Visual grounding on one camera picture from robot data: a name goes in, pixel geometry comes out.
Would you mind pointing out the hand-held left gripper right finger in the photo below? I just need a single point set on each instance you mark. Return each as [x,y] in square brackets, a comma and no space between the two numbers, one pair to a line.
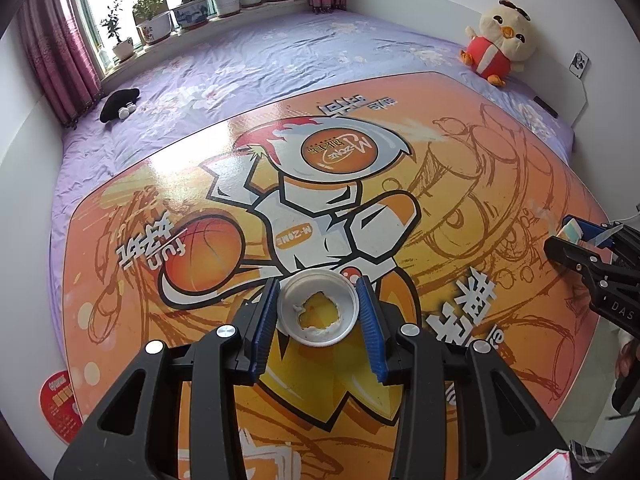
[371,327]

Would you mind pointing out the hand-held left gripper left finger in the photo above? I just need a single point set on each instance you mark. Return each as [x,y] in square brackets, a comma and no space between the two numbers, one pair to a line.
[267,320]

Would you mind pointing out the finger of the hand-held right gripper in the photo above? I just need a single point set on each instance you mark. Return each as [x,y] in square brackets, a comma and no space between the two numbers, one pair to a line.
[607,290]
[600,234]

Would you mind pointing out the white green plastic packet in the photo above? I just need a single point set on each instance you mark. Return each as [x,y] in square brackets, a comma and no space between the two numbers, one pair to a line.
[572,234]

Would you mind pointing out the person's right hand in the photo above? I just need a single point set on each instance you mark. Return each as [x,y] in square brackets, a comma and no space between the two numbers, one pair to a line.
[629,357]

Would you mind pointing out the grey plaid cloth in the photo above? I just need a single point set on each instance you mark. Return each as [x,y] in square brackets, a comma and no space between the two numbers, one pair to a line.
[590,457]

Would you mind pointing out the white pink cardboard box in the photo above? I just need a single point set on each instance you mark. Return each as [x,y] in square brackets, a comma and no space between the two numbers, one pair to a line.
[547,467]

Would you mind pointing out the white headboard panel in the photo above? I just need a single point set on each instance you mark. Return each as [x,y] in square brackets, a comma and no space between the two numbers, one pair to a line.
[570,97]

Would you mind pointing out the yellow chick plush toy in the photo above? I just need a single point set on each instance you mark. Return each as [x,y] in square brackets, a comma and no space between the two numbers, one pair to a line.
[500,42]

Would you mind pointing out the red round card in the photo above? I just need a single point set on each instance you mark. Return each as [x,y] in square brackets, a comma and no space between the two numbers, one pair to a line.
[59,407]

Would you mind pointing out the black plush toy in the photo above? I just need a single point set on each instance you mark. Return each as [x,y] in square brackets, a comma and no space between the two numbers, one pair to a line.
[117,102]

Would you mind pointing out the small shrub in white pot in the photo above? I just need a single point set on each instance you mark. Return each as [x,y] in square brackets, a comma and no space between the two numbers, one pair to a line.
[122,49]

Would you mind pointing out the leafy plant in white pot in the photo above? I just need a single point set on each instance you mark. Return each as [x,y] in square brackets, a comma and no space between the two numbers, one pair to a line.
[152,27]

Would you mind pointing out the wall socket with sticker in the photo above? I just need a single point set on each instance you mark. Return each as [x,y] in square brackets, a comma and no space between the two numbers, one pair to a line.
[580,64]

